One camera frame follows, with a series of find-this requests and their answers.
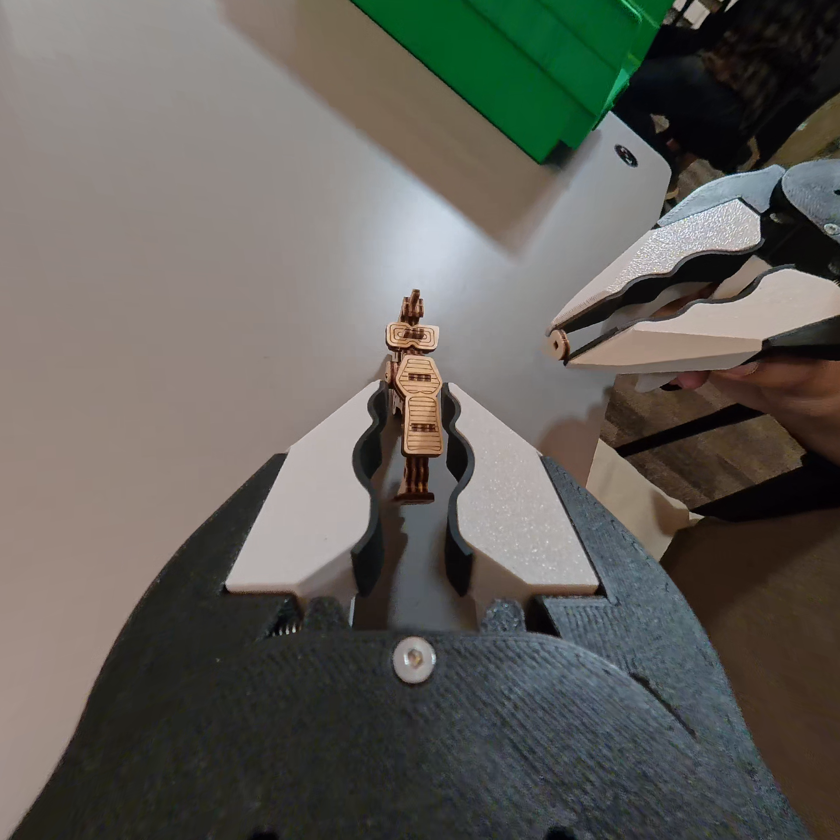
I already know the grey desk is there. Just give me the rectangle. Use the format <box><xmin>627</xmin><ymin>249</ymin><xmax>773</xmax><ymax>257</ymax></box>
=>
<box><xmin>0</xmin><ymin>0</ymin><xmax>675</xmax><ymax>837</ymax></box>

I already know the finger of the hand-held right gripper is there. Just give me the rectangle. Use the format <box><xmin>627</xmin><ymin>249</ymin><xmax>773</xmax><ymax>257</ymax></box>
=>
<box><xmin>566</xmin><ymin>268</ymin><xmax>840</xmax><ymax>395</ymax></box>
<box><xmin>548</xmin><ymin>164</ymin><xmax>786</xmax><ymax>342</ymax></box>

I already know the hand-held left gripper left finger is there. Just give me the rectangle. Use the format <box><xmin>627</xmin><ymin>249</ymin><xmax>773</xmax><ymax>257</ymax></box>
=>
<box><xmin>225</xmin><ymin>379</ymin><xmax>389</xmax><ymax>599</ymax></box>

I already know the person's right hand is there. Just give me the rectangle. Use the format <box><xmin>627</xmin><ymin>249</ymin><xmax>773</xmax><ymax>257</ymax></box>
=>
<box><xmin>669</xmin><ymin>357</ymin><xmax>840</xmax><ymax>454</ymax></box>

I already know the green plastic bin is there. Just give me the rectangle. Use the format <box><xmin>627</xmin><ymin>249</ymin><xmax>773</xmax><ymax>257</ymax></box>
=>
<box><xmin>351</xmin><ymin>0</ymin><xmax>677</xmax><ymax>165</ymax></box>

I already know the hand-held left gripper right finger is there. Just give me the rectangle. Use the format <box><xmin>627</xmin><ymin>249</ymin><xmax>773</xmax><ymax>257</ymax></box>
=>
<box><xmin>441</xmin><ymin>382</ymin><xmax>601</xmax><ymax>599</ymax></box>

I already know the wooden model figure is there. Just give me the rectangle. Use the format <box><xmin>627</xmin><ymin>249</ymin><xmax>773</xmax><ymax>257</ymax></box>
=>
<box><xmin>382</xmin><ymin>289</ymin><xmax>442</xmax><ymax>505</ymax></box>

